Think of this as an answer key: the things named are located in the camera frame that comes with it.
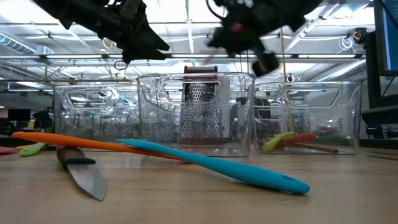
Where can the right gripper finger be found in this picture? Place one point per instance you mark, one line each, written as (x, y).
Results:
(265, 64)
(220, 40)

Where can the computer monitor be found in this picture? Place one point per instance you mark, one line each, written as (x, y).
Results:
(388, 37)

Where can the pink silicone spatula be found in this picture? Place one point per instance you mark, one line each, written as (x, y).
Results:
(6, 151)

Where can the green silicone spatula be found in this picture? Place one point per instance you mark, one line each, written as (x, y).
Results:
(29, 150)

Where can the blue silicone spatula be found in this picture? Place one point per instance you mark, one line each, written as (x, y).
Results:
(233, 170)

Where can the lime green silicone spoon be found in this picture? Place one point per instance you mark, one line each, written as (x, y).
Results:
(273, 143)

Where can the orange silicone spatula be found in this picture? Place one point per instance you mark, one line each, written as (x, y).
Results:
(62, 140)

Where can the red silicone spoon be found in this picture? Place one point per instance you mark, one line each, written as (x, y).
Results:
(303, 138)

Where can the long ceiling light bar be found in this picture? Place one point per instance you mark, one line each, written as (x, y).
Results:
(186, 56)

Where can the clear plastic bin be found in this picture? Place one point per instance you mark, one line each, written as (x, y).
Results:
(342, 124)
(77, 124)
(239, 130)

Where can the black monitor stand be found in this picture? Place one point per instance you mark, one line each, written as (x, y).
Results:
(372, 62)

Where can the silver ventilation duct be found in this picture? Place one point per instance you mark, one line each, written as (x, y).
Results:
(18, 45)
(342, 70)

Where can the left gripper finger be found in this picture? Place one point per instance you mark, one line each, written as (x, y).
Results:
(149, 40)
(140, 56)

